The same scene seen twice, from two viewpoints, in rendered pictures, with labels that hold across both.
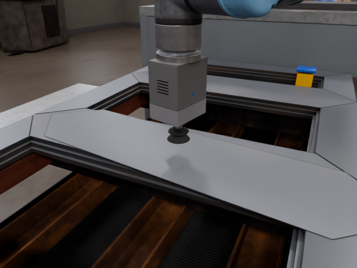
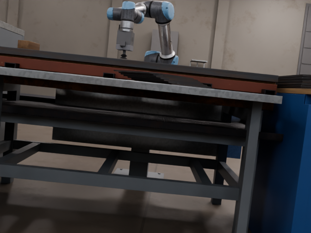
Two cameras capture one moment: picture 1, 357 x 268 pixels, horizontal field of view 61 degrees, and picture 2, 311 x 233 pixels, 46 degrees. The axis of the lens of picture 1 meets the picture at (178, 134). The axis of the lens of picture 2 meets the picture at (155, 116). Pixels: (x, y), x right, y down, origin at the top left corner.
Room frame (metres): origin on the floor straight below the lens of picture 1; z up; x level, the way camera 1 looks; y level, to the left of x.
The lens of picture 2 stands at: (1.24, 2.02, 0.74)
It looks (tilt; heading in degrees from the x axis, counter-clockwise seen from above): 5 degrees down; 244
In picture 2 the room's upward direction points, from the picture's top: 6 degrees clockwise
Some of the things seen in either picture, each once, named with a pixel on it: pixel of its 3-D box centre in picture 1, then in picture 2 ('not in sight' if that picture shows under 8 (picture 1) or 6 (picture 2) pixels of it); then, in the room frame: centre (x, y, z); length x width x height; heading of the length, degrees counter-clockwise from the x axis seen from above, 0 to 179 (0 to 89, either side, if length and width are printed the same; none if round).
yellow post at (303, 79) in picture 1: (300, 99); not in sight; (1.00, -0.43, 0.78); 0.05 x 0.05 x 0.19; 65
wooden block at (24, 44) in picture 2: not in sight; (28, 46); (1.02, -0.01, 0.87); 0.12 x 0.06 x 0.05; 56
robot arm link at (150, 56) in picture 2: not in sight; (152, 59); (0.05, -0.60, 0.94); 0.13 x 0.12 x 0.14; 132
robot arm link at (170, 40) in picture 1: (179, 37); (126, 26); (0.51, 0.00, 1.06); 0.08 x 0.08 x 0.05
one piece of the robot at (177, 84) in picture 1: (174, 83); (124, 39); (0.52, 0.01, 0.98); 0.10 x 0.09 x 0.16; 52
